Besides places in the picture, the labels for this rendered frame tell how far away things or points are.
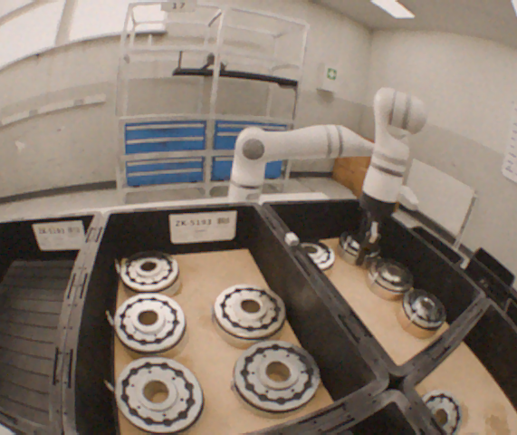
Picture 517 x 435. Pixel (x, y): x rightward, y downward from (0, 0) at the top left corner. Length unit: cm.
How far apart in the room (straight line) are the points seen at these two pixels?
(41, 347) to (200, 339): 26
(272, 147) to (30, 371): 69
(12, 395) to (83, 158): 300
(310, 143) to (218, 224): 32
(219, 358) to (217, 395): 6
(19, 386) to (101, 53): 304
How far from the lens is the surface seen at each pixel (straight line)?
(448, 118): 347
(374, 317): 46
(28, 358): 43
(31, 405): 40
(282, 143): 64
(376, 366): 26
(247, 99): 322
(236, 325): 34
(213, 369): 34
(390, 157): 46
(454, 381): 47
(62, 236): 52
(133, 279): 42
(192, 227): 47
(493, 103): 333
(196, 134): 222
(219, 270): 46
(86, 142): 317
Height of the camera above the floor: 113
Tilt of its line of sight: 28 degrees down
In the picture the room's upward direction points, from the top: 7 degrees clockwise
